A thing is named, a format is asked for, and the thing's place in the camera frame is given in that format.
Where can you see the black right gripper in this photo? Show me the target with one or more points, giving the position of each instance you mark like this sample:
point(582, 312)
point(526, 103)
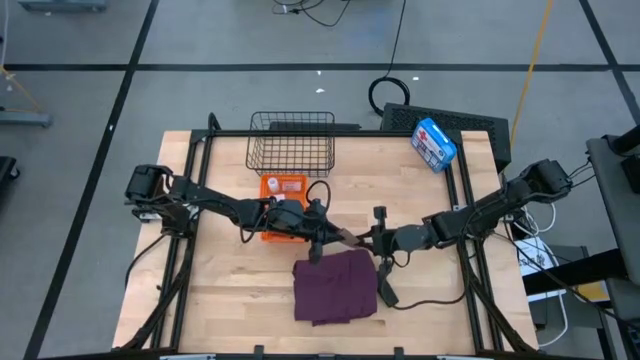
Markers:
point(387, 242)

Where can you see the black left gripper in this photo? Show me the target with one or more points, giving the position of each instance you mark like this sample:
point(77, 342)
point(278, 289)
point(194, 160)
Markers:
point(315, 230)

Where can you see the white packet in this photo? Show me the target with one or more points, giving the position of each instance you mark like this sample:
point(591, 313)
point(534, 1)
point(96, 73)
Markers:
point(292, 186)

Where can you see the small white bottle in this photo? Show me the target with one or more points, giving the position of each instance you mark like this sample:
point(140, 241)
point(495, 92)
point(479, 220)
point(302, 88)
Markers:
point(273, 184)

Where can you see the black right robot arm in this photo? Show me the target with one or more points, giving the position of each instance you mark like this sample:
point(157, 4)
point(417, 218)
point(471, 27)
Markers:
point(490, 210)

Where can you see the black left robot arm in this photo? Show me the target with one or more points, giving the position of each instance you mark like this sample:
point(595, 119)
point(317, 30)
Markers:
point(210, 197)

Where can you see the orange plastic basket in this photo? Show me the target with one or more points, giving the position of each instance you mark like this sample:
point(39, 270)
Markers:
point(265, 194)

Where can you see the purple folded cloth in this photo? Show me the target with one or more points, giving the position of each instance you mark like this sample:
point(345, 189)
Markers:
point(335, 287)

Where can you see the black rectangular block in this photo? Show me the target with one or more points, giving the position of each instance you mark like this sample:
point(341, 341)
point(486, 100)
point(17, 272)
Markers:
point(392, 297)

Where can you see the blue first aid kit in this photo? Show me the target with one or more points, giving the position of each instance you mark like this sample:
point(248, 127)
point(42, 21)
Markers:
point(432, 145)

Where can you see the black perforated computer case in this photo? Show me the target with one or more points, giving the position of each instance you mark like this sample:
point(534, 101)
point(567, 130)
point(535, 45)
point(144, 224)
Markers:
point(475, 122)

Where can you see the white printed paper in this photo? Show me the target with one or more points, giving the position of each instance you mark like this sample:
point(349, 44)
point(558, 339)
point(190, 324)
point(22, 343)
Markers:
point(537, 260)

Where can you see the black cart beam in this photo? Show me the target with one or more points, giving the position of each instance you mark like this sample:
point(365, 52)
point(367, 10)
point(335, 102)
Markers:
point(575, 272)

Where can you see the yellow pad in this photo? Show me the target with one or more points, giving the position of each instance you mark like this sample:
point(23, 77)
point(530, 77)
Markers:
point(595, 291)

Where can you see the grey cart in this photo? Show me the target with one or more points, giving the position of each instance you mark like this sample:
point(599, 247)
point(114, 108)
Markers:
point(612, 200)

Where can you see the black equipment on cart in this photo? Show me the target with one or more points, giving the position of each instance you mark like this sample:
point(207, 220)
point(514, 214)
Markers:
point(632, 175)

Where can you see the grey floor base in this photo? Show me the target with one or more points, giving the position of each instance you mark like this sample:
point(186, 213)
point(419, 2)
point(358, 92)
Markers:
point(25, 119)

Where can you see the black aluminium table frame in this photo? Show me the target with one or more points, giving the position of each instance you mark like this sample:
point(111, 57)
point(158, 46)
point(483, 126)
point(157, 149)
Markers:
point(375, 133)

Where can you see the grey floor rail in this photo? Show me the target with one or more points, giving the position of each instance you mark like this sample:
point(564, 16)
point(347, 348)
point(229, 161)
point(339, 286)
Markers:
point(62, 5)

